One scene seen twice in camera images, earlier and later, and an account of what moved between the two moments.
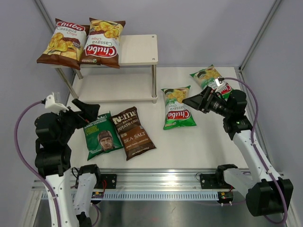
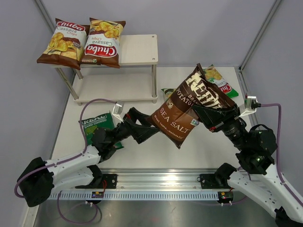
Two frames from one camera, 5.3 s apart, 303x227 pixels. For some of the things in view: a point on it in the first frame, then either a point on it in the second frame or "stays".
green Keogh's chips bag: x=101 y=135 stays
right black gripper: x=202 y=101 → x=210 y=117
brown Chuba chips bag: x=102 y=44 stays
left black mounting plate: x=111 y=181 stays
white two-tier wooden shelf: x=134 y=81 stays
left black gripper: x=88 y=112 → x=138 y=133
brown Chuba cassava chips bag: x=66 y=45 stays
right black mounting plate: x=210 y=181 stays
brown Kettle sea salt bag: x=135 y=139 → x=176 y=121
